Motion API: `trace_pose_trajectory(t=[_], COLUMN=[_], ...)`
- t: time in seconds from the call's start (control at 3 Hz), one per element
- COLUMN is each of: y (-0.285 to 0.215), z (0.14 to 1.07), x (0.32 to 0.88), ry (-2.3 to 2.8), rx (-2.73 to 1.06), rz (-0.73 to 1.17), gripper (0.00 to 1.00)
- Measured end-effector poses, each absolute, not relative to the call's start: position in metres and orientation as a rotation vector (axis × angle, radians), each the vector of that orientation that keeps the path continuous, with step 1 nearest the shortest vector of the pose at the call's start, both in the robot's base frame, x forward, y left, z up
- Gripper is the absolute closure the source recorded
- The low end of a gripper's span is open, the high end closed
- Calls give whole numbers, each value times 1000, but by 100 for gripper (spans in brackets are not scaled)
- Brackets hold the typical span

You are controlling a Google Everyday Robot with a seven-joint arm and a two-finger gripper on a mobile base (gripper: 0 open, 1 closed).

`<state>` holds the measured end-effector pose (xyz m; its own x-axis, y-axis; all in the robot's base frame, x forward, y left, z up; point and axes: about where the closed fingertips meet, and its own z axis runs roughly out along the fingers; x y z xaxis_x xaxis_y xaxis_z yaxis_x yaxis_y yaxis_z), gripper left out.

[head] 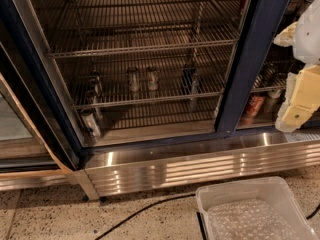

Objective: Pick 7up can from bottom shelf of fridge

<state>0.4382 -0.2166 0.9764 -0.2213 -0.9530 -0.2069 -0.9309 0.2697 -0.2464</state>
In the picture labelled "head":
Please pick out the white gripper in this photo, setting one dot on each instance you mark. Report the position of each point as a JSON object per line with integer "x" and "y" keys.
{"x": 309, "y": 39}

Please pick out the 7up can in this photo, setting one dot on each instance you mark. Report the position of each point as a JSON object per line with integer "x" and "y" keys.
{"x": 133, "y": 79}

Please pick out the red can behind glass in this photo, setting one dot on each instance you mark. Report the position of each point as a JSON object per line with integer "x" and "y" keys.
{"x": 252, "y": 108}

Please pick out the steel fridge base grille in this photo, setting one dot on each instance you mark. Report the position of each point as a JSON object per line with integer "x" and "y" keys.
{"x": 127, "y": 171}

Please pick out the open glass fridge door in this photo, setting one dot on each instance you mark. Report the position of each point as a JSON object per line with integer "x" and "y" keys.
{"x": 38, "y": 129}

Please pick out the clear plastic bin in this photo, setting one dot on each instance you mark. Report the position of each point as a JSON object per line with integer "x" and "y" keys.
{"x": 274, "y": 190}

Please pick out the bubble wrap sheet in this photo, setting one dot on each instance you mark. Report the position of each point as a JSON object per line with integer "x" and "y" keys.
{"x": 252, "y": 219}

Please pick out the dark blue fridge door frame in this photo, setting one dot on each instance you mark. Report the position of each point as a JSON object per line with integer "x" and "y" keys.
{"x": 261, "y": 23}

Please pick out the lower wire shelf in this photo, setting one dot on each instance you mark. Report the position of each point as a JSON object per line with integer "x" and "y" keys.
{"x": 115, "y": 89}

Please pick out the wire shelf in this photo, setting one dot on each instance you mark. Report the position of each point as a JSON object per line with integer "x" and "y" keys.
{"x": 106, "y": 27}
{"x": 115, "y": 89}

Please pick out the upper wire shelf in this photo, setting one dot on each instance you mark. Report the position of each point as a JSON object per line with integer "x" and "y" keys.
{"x": 106, "y": 27}

